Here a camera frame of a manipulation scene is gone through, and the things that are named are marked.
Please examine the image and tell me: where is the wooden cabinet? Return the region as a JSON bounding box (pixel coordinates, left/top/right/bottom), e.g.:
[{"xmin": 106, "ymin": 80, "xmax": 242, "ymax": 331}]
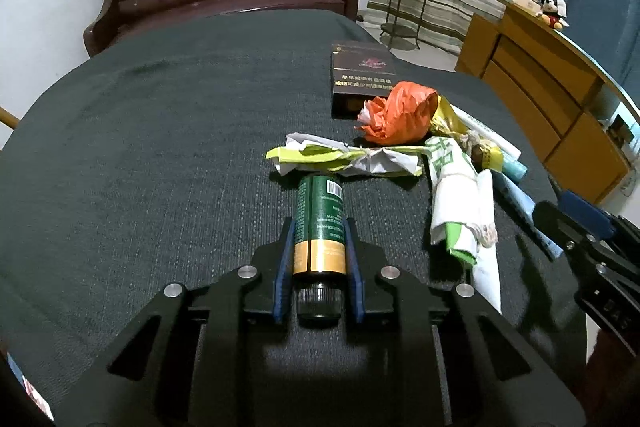
[{"xmin": 455, "ymin": 0, "xmax": 640, "ymax": 206}]

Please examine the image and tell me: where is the red white printed sheet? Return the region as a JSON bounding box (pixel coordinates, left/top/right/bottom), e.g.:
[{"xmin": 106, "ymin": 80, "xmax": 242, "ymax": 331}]
[{"xmin": 9, "ymin": 354, "xmax": 56, "ymax": 424}]

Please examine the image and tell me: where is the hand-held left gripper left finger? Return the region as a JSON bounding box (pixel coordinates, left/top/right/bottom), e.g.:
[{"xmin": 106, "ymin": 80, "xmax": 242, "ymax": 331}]
[{"xmin": 55, "ymin": 217, "xmax": 297, "ymax": 427}]

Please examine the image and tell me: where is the white green paper bag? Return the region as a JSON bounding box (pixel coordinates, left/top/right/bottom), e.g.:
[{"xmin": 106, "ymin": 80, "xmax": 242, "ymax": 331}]
[{"xmin": 425, "ymin": 134, "xmax": 502, "ymax": 314}]

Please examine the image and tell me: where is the blue white tube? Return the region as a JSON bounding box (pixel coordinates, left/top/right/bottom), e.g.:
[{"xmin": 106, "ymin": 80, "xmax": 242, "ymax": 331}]
[{"xmin": 492, "ymin": 157, "xmax": 565, "ymax": 260}]

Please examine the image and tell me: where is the mouse plush toy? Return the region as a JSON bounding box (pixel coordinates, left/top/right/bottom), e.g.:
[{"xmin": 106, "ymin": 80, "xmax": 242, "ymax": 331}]
[{"xmin": 539, "ymin": 0, "xmax": 571, "ymax": 30}]

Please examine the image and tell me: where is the yellow-green white wrapper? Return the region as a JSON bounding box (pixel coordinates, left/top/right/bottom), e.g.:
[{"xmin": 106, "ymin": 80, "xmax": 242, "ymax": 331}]
[{"xmin": 265, "ymin": 133, "xmax": 431, "ymax": 180}]

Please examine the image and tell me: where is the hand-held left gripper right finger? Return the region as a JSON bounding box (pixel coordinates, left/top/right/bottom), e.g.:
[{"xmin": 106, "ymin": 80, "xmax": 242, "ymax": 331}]
[{"xmin": 344, "ymin": 217, "xmax": 587, "ymax": 427}]

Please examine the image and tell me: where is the yellow gold wrapper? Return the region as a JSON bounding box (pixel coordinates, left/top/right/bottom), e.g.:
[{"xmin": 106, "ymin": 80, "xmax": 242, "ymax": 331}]
[{"xmin": 432, "ymin": 97, "xmax": 505, "ymax": 172}]

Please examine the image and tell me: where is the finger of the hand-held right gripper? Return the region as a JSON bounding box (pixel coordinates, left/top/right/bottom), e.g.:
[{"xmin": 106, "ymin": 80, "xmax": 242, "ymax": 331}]
[
  {"xmin": 532, "ymin": 201, "xmax": 607, "ymax": 269},
  {"xmin": 557, "ymin": 190, "xmax": 622, "ymax": 244}
]

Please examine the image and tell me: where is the green gold bottle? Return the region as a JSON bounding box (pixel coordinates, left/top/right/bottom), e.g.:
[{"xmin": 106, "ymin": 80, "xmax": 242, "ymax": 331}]
[{"xmin": 291, "ymin": 173, "xmax": 346, "ymax": 328}]

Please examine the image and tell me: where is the small beige box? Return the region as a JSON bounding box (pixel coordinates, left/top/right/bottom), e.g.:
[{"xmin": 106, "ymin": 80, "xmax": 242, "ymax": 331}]
[{"xmin": 511, "ymin": 0, "xmax": 544, "ymax": 18}]

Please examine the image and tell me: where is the orange plastic bag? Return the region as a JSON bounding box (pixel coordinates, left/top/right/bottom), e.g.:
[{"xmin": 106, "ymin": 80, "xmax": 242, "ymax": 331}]
[{"xmin": 354, "ymin": 82, "xmax": 440, "ymax": 146}]

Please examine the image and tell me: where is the dark brown carton box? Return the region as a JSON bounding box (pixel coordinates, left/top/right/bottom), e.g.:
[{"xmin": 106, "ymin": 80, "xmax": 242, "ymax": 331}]
[{"xmin": 331, "ymin": 41, "xmax": 401, "ymax": 118}]

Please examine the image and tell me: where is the small framed picture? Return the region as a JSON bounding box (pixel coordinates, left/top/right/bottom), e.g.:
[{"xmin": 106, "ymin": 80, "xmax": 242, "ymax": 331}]
[{"xmin": 600, "ymin": 99, "xmax": 640, "ymax": 158}]

